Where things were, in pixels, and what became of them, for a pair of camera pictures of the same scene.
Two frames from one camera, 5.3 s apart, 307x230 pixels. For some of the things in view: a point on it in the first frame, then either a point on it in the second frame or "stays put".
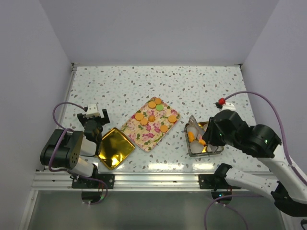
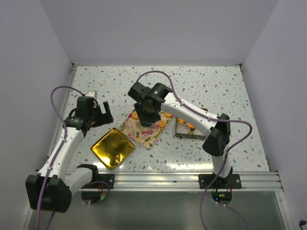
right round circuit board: [225, 201] stays put
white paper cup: [195, 147] to [183, 129]
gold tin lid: [114, 149] stays put
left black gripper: [102, 120] to [104, 118]
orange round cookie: [164, 128] to [161, 123]
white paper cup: [194, 129] to [180, 120]
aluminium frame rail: [62, 181] stays put
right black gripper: [209, 136] to [145, 119]
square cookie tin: [196, 146] to [184, 130]
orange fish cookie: [201, 141] to [190, 125]
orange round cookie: [172, 119] to [168, 114]
